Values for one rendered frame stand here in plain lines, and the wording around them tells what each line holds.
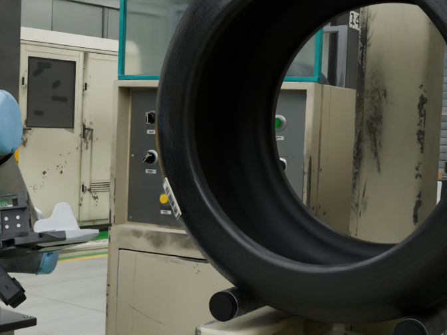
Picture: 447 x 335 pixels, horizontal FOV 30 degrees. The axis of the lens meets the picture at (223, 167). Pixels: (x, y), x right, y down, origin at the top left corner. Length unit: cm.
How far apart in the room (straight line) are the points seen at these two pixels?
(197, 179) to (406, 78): 47
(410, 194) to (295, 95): 53
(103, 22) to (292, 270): 1088
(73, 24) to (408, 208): 1029
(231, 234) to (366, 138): 42
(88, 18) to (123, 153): 969
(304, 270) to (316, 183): 77
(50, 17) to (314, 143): 962
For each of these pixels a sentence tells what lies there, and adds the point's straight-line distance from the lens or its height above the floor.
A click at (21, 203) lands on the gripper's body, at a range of 122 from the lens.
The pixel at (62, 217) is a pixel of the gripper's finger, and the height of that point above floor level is 102.
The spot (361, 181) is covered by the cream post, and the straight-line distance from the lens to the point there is 152.
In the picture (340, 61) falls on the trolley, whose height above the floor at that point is 165.
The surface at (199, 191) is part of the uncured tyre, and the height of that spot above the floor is 107.
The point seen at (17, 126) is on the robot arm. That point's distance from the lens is 157.
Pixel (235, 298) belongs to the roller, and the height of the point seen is 91.
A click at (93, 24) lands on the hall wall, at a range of 1186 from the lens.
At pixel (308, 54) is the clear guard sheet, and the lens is 190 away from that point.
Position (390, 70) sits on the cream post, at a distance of 151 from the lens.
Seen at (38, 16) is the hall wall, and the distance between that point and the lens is 1124.
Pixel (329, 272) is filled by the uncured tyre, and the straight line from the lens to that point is 113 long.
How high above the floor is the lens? 117
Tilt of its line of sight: 3 degrees down
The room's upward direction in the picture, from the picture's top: 2 degrees clockwise
